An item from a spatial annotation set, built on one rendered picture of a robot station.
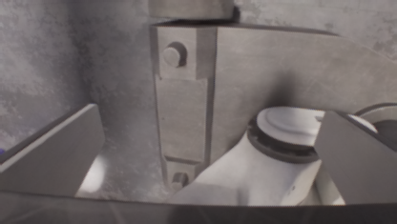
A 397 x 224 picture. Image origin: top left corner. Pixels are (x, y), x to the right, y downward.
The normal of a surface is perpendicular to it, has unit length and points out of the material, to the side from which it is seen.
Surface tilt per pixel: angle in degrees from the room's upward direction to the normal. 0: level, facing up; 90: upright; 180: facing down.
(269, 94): 0
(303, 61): 0
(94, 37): 0
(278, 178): 90
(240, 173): 90
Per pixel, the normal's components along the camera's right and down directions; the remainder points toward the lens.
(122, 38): -0.22, 0.46
